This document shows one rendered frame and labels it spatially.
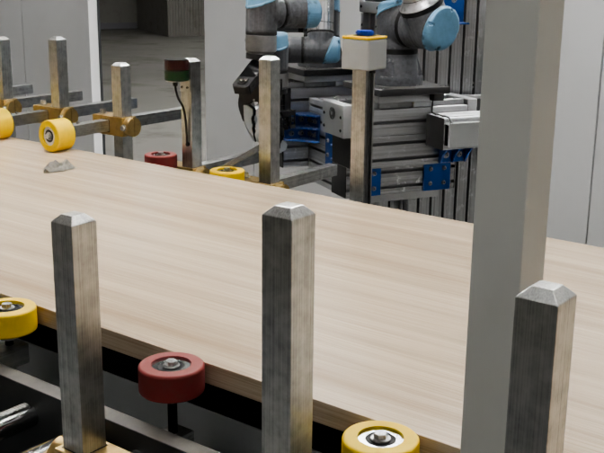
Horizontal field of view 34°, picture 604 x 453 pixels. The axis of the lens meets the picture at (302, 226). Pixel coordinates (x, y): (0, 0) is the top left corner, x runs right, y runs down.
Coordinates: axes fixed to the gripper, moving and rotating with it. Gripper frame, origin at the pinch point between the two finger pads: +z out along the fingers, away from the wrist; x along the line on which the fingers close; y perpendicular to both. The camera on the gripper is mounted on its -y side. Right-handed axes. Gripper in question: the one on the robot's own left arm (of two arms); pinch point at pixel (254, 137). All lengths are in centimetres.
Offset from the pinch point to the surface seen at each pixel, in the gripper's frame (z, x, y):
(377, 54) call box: -22.7, -36.4, -14.4
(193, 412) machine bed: 20, -48, -107
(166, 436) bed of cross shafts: 15, -54, -122
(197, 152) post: 5.0, 14.9, -2.2
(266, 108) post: -8.5, -7.9, -9.5
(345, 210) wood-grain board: 6, -40, -37
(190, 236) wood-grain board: 7, -23, -67
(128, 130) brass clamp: 1.9, 37.1, 0.4
